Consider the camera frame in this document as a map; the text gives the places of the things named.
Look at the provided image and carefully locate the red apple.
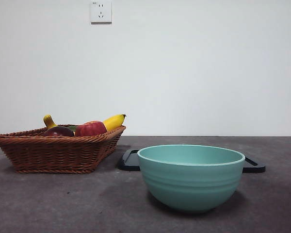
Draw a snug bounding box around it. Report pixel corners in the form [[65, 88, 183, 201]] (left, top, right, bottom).
[[75, 120, 108, 137]]

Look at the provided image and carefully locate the dark rectangular tray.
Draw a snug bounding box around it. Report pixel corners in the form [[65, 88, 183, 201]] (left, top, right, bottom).
[[118, 149, 267, 174]]

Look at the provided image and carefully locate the dark red plum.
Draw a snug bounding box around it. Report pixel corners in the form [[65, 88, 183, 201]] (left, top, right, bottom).
[[43, 125, 75, 138]]

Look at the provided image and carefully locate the white wall socket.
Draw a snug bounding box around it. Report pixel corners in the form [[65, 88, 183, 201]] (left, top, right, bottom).
[[90, 0, 113, 25]]

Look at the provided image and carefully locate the teal bowl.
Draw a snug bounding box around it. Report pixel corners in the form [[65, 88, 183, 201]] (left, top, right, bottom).
[[137, 144, 246, 217]]

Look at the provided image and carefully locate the yellow banana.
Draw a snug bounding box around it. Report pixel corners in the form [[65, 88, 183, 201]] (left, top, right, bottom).
[[43, 113, 127, 133]]

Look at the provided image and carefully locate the brown wicker basket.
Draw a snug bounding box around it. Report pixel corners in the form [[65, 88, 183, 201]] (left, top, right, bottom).
[[0, 124, 127, 174]]

